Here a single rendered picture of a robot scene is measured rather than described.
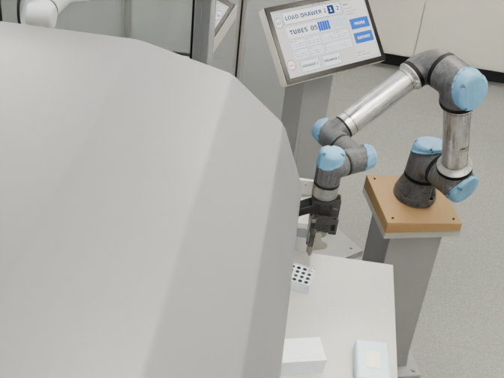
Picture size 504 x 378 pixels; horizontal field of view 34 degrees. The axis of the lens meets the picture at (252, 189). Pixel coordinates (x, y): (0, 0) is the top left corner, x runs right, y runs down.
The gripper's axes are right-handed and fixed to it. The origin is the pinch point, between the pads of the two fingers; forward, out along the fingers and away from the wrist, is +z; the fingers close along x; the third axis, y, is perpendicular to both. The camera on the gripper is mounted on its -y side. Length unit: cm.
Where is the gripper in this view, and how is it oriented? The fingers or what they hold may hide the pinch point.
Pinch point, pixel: (307, 247)
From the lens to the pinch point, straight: 252.8
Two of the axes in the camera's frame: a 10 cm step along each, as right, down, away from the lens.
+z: -1.0, 8.2, 5.7
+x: 0.3, -5.7, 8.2
